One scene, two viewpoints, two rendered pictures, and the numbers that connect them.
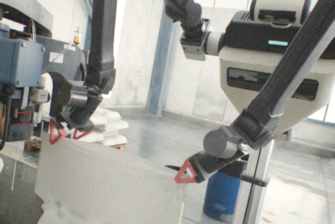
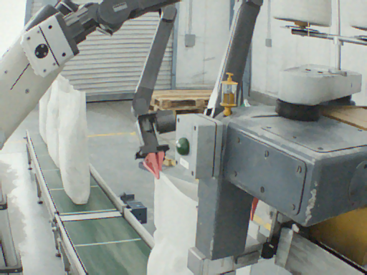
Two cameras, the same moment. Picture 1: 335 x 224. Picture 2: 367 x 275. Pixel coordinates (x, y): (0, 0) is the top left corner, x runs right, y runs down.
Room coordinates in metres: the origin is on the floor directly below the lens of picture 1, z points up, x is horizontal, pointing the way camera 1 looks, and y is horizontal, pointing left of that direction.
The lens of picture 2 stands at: (1.70, 0.74, 1.47)
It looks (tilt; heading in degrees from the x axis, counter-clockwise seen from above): 15 degrees down; 217
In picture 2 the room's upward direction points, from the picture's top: 3 degrees clockwise
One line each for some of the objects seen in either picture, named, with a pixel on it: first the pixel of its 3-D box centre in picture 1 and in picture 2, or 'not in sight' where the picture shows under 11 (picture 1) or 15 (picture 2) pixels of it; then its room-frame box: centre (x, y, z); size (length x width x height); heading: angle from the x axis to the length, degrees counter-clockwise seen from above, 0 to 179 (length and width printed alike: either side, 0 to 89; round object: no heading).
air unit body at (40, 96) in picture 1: (38, 101); not in sight; (0.89, 0.39, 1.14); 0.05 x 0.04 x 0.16; 154
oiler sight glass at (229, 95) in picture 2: (77, 37); (229, 93); (1.08, 0.36, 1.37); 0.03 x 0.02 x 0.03; 64
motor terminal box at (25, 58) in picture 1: (14, 67); not in sight; (0.61, 0.32, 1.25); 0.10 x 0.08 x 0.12; 179
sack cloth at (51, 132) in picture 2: not in sight; (58, 118); (-0.25, -2.06, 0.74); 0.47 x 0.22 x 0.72; 65
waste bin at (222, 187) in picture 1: (227, 184); not in sight; (2.94, -0.77, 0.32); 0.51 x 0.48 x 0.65; 154
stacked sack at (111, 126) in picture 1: (106, 124); not in sight; (4.35, 0.84, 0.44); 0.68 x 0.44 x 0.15; 154
